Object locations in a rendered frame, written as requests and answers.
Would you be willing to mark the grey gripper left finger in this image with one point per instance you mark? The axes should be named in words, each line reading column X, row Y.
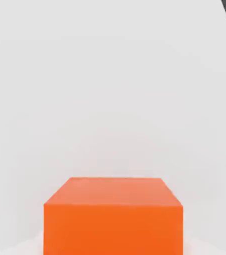
column 33, row 247

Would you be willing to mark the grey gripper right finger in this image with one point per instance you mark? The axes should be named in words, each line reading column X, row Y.
column 186, row 250

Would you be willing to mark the small orange cube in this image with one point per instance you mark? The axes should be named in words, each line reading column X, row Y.
column 112, row 229

